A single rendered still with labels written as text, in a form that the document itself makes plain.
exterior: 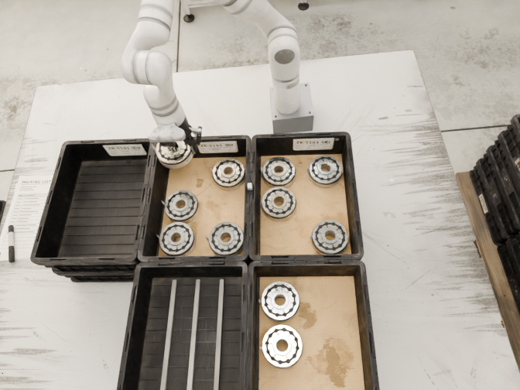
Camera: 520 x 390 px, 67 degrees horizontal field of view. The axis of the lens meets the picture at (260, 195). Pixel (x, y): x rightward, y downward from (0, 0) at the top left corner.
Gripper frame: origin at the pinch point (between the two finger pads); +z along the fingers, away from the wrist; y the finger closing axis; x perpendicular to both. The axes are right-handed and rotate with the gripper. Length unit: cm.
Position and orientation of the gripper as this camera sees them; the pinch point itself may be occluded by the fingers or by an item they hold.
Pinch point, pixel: (184, 148)
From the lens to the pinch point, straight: 113.2
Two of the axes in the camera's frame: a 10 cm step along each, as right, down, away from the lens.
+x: -0.1, 9.0, -4.4
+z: 0.8, 4.4, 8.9
